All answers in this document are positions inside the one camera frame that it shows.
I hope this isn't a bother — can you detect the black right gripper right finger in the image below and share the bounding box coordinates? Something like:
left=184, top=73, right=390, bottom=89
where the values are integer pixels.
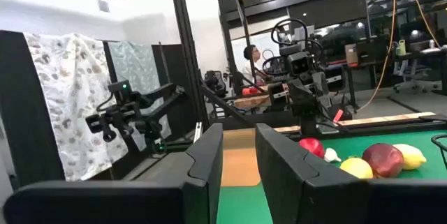
left=255, top=123, right=447, bottom=224

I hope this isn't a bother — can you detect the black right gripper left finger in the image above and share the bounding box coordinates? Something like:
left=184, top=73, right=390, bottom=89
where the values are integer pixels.
left=3, top=122, right=224, bottom=224

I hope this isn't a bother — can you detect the bright red apple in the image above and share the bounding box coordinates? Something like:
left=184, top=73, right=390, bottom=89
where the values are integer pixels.
left=298, top=137, right=326, bottom=159

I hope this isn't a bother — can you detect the white garlic bulb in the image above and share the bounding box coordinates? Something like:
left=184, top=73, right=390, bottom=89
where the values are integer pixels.
left=323, top=147, right=342, bottom=164

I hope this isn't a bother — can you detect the yellow orange mango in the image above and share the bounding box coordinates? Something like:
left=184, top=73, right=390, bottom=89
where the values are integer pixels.
left=339, top=157, right=374, bottom=180

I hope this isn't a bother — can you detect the dark red apple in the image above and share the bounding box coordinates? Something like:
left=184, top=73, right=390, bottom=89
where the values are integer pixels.
left=362, top=142, right=405, bottom=179

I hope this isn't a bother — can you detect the yellow lemon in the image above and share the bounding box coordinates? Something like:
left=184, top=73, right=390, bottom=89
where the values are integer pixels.
left=393, top=143, right=427, bottom=171

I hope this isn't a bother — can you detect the translucent orange plastic tray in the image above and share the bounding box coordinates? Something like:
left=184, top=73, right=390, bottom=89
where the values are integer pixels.
left=221, top=128, right=262, bottom=188

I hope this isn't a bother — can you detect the neighbouring wooden table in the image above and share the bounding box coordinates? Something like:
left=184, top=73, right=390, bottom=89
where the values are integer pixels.
left=232, top=93, right=291, bottom=110

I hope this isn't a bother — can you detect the white flat bar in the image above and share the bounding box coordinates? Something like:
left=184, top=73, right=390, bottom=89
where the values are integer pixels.
left=192, top=121, right=204, bottom=144

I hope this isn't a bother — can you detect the brown cardboard box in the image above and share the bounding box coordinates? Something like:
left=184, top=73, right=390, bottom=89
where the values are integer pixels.
left=344, top=43, right=360, bottom=68

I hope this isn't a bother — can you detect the person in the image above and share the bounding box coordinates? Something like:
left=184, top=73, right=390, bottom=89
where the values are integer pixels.
left=242, top=44, right=277, bottom=87

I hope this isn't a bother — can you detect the black office chair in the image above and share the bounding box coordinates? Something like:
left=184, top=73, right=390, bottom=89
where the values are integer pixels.
left=204, top=70, right=228, bottom=98

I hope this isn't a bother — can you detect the grey office chair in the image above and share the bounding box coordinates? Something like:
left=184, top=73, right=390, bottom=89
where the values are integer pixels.
left=393, top=58, right=443, bottom=94

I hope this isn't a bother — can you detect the black partition panel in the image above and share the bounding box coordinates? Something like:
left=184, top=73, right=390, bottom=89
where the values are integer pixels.
left=0, top=29, right=67, bottom=188
left=152, top=43, right=188, bottom=137

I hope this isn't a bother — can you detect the light blue patterned cloth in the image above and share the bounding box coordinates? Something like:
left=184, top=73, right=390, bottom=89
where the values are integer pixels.
left=107, top=40, right=173, bottom=152

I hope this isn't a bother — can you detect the white patterned cloth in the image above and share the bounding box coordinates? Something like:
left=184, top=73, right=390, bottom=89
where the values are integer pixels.
left=22, top=31, right=129, bottom=182

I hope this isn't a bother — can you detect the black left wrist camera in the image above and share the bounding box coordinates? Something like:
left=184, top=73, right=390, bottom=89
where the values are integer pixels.
left=286, top=51, right=313, bottom=77

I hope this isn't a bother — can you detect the neighbouring black rig frame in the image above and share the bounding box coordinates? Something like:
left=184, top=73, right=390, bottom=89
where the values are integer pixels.
left=213, top=0, right=266, bottom=96

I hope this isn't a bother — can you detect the yellow hanging cord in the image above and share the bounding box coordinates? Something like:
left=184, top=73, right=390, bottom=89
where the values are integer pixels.
left=356, top=0, right=398, bottom=112
left=406, top=0, right=441, bottom=49

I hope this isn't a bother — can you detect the black wire basket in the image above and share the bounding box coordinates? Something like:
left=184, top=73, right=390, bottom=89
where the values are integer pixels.
left=430, top=133, right=447, bottom=171

